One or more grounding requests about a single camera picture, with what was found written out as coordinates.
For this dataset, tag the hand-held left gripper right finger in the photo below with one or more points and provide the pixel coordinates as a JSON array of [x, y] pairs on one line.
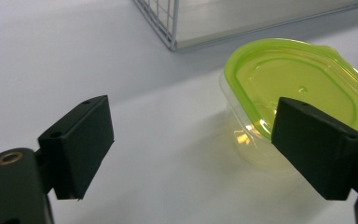
[[317, 146]]

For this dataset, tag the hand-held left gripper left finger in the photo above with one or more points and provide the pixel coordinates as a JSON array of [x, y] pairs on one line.
[[77, 146]]

